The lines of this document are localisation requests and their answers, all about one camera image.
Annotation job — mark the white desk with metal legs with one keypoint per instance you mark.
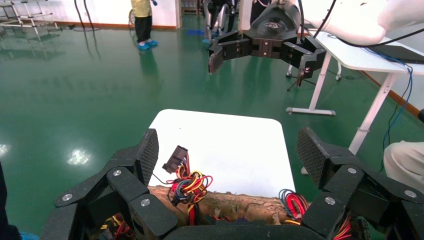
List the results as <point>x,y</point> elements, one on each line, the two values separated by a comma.
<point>357,58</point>

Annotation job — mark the metal frame rack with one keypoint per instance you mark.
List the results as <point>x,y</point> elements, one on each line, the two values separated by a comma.
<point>33,15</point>

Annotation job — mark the person in dark clothes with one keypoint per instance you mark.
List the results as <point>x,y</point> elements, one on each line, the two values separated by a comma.
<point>256,15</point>

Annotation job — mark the blue floor mat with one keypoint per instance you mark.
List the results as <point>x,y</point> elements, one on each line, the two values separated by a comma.
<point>195,32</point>

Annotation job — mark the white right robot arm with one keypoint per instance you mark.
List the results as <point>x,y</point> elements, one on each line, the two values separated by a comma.
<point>357,20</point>

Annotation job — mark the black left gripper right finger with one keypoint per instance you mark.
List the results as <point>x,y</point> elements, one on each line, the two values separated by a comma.
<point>344,179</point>

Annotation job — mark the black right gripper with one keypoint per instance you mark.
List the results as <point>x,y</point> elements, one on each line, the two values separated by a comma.
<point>271,23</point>

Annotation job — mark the person in dark trousers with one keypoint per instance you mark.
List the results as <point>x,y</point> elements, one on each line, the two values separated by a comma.
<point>220,16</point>

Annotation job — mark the person in yellow top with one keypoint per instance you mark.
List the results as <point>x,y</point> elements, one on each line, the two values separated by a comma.
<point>142,20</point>

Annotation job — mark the person in black clothes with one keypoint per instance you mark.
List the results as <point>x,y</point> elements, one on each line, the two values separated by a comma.
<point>5,205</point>

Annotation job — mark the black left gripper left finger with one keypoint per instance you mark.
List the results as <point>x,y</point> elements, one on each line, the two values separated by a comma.
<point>122,185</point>

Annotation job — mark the brown cardboard divider box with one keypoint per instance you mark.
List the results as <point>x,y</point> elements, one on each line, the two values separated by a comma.
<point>232,205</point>

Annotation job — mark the black tripod stand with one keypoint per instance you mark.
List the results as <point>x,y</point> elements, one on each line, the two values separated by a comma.
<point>303,79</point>

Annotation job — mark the black laptop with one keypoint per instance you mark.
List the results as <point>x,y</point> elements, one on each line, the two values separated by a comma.
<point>400,53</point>

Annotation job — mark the blue shoe cover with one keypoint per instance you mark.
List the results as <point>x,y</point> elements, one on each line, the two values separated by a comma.
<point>30,236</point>
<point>144,46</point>
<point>152,42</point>

